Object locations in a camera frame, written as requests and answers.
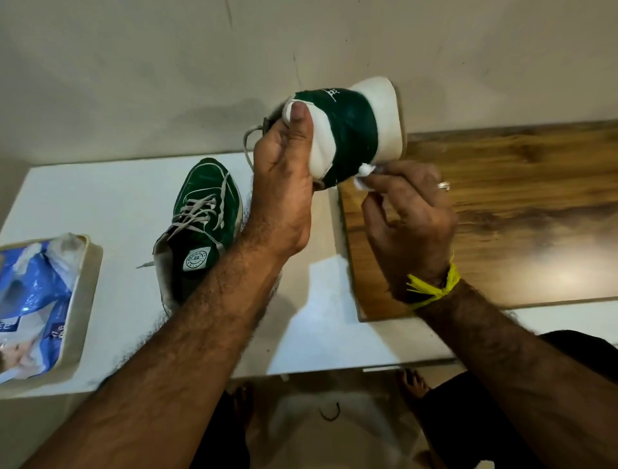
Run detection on person's left hand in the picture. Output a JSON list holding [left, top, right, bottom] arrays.
[[239, 101, 315, 264]]

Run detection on person's right hand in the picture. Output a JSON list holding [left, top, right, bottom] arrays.
[[360, 160, 460, 305]]

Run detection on white shoelace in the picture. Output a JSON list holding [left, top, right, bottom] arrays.
[[242, 124, 265, 171], [136, 173, 230, 270]]

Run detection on green sneaker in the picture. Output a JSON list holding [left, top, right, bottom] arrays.
[[263, 75, 406, 190], [136, 157, 245, 318]]

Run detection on white wet wipe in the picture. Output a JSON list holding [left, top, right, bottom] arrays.
[[353, 163, 385, 191]]

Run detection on person's right forearm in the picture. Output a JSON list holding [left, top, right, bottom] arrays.
[[415, 280, 618, 469]]

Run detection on person's left forearm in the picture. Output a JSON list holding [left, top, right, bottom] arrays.
[[21, 236, 290, 469]]

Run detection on person's right foot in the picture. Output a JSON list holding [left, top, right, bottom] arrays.
[[398, 369, 431, 402]]

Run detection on person's foot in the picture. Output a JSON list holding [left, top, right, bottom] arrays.
[[231, 384, 254, 426], [398, 369, 431, 402]]

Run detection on person's left foot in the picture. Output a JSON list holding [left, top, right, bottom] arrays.
[[231, 384, 254, 426]]

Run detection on blue wet wipe packet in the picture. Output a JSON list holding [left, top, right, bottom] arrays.
[[0, 233, 86, 385]]

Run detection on yellow thread wristband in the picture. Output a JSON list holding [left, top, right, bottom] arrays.
[[405, 258, 462, 311]]

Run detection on brown wooden board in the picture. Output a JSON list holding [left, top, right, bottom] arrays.
[[337, 119, 618, 322]]

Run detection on black shorts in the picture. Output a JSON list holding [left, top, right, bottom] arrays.
[[191, 330, 618, 469]]

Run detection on beige plastic tray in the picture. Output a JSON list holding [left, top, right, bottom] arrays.
[[0, 234, 104, 399]]

